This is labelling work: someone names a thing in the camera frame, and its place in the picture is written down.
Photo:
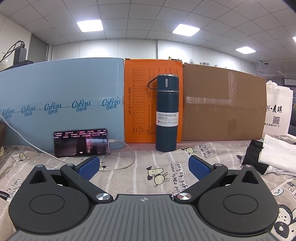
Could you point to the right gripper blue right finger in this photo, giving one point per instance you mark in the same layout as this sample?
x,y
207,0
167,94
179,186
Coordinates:
x,y
209,177

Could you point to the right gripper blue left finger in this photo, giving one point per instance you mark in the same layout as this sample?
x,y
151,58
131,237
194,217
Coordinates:
x,y
78,177

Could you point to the black smartphone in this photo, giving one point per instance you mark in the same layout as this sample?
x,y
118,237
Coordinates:
x,y
81,143

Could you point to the black folded garment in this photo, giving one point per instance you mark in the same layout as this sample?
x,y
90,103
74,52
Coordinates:
x,y
251,157

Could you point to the brown cardboard box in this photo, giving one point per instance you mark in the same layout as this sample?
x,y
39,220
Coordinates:
x,y
222,105

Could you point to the light blue Corou box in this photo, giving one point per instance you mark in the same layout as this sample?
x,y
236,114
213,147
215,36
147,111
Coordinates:
x,y
40,99

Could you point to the dark blue vacuum bottle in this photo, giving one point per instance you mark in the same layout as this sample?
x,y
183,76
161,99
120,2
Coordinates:
x,y
167,111

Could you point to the white shopping bag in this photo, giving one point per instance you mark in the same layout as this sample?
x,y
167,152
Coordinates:
x,y
278,109

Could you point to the orange cardboard box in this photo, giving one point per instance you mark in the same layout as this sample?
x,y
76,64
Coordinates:
x,y
140,101

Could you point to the black power adapter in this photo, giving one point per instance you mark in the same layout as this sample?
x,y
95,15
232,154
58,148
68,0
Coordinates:
x,y
19,55

